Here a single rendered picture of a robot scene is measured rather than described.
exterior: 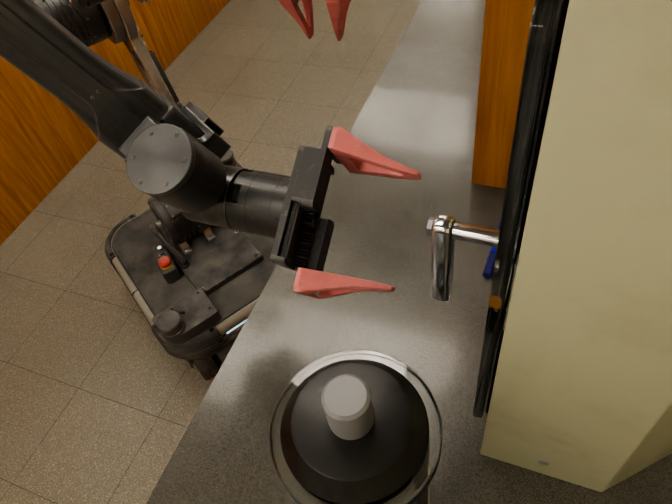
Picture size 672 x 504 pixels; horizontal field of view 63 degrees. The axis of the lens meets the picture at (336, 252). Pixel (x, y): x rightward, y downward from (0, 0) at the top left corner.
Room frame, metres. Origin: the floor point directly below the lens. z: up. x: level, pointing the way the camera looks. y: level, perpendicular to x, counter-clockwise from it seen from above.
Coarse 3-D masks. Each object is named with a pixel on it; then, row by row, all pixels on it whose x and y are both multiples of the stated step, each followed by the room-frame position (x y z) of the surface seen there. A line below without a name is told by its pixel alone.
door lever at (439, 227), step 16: (432, 224) 0.25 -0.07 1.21; (448, 224) 0.25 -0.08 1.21; (464, 224) 0.25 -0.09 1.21; (432, 240) 0.25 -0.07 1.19; (448, 240) 0.24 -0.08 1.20; (464, 240) 0.24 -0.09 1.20; (480, 240) 0.23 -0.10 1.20; (496, 240) 0.23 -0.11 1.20; (432, 256) 0.25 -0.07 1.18; (448, 256) 0.24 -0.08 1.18; (432, 272) 0.25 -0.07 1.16; (448, 272) 0.24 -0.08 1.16; (432, 288) 0.25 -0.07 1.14; (448, 288) 0.24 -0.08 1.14
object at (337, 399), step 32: (320, 384) 0.16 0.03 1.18; (352, 384) 0.14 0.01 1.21; (384, 384) 0.16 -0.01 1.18; (288, 416) 0.15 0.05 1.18; (320, 416) 0.14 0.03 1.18; (352, 416) 0.13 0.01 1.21; (384, 416) 0.14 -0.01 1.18; (416, 416) 0.13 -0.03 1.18; (288, 448) 0.13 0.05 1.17; (320, 448) 0.12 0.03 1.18; (352, 448) 0.12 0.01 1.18; (384, 448) 0.12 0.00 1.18; (416, 448) 0.12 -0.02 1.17; (320, 480) 0.11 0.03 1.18; (352, 480) 0.10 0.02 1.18; (384, 480) 0.10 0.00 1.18
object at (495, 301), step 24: (552, 0) 0.20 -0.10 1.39; (528, 48) 0.19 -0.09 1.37; (552, 48) 0.23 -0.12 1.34; (528, 72) 0.19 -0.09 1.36; (528, 96) 0.19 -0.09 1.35; (528, 120) 0.19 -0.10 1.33; (528, 144) 0.19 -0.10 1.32; (504, 216) 0.19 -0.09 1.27; (504, 240) 0.19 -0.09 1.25; (504, 264) 0.19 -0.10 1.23; (504, 288) 0.19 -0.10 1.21; (480, 384) 0.19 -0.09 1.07; (480, 408) 0.19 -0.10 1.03
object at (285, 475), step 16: (336, 352) 0.19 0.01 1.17; (352, 352) 0.19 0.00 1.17; (368, 352) 0.19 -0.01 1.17; (304, 368) 0.19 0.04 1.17; (400, 368) 0.17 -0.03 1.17; (288, 384) 0.18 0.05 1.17; (416, 384) 0.16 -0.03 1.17; (432, 400) 0.15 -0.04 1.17; (272, 416) 0.16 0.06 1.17; (432, 416) 0.14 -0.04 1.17; (272, 432) 0.15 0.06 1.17; (432, 432) 0.13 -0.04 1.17; (272, 448) 0.14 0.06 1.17; (432, 448) 0.12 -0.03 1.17; (432, 464) 0.11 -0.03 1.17; (288, 480) 0.11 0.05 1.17; (416, 480) 0.10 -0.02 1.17; (304, 496) 0.10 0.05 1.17; (400, 496) 0.09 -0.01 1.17
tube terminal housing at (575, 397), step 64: (576, 0) 0.18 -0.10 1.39; (640, 0) 0.17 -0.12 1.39; (576, 64) 0.18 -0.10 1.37; (640, 64) 0.17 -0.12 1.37; (576, 128) 0.17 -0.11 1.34; (640, 128) 0.16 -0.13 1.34; (576, 192) 0.17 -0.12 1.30; (640, 192) 0.16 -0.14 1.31; (576, 256) 0.17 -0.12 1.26; (640, 256) 0.15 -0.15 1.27; (512, 320) 0.18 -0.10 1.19; (576, 320) 0.16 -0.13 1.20; (640, 320) 0.15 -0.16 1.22; (512, 384) 0.17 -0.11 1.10; (576, 384) 0.15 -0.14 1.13; (640, 384) 0.14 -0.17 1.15; (512, 448) 0.17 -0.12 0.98; (576, 448) 0.14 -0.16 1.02; (640, 448) 0.13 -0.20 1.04
